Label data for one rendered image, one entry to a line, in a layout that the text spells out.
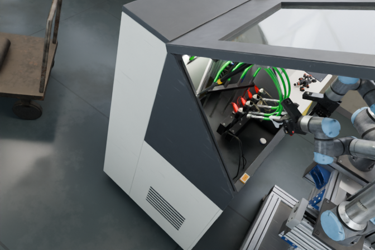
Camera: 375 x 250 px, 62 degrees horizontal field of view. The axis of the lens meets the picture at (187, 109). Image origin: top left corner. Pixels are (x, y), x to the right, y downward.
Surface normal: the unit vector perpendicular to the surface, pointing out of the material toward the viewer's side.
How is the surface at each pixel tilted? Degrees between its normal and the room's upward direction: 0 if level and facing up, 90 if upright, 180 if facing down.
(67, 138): 0
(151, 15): 0
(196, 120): 90
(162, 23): 0
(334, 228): 98
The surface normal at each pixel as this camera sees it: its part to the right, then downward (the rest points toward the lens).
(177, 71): -0.61, 0.47
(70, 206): 0.25, -0.64
